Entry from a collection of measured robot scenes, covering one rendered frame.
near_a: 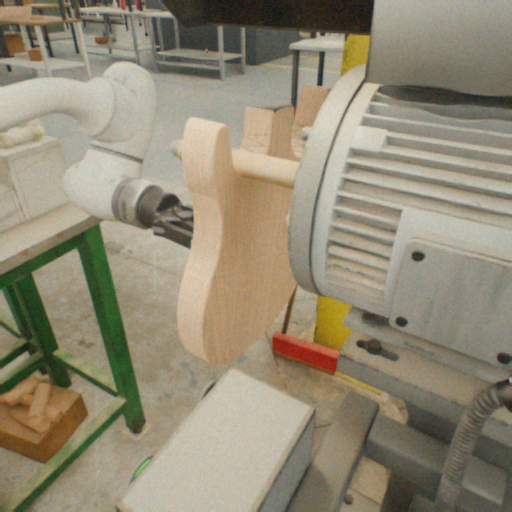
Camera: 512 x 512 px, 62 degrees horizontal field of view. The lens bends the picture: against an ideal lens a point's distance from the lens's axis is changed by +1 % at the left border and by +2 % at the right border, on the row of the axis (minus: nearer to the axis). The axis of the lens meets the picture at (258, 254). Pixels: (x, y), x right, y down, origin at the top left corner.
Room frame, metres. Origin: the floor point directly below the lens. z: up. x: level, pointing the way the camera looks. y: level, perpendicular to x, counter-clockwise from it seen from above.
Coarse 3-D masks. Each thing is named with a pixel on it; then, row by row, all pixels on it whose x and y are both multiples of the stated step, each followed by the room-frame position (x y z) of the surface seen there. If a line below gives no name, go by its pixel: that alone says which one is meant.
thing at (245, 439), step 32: (224, 384) 0.27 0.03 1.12; (256, 384) 0.27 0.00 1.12; (192, 416) 0.24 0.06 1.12; (224, 416) 0.24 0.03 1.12; (256, 416) 0.24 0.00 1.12; (288, 416) 0.24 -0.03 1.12; (160, 448) 0.21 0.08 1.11; (192, 448) 0.21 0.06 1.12; (224, 448) 0.21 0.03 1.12; (256, 448) 0.21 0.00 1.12; (288, 448) 0.21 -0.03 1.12; (160, 480) 0.18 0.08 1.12; (192, 480) 0.18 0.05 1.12; (224, 480) 0.18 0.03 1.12; (256, 480) 0.18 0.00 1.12; (288, 480) 0.20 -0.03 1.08
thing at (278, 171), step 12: (180, 144) 0.56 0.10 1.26; (180, 156) 0.55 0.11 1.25; (240, 156) 0.51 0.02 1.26; (252, 156) 0.50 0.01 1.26; (264, 156) 0.50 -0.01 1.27; (240, 168) 0.50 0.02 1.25; (252, 168) 0.49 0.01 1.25; (264, 168) 0.49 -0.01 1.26; (276, 168) 0.48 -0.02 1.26; (288, 168) 0.47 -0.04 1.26; (264, 180) 0.49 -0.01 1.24; (276, 180) 0.48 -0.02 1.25; (288, 180) 0.47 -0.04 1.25
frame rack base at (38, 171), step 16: (16, 128) 1.15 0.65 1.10; (16, 144) 1.02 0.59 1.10; (48, 144) 1.04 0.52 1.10; (0, 160) 0.95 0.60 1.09; (16, 160) 0.96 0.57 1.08; (32, 160) 0.99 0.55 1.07; (48, 160) 1.03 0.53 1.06; (64, 160) 1.06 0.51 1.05; (0, 176) 0.97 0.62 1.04; (16, 176) 0.95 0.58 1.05; (32, 176) 0.98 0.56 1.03; (48, 176) 1.02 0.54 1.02; (16, 192) 0.94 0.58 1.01; (32, 192) 0.97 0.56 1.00; (48, 192) 1.01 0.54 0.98; (32, 208) 0.96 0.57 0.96; (48, 208) 1.00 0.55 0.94
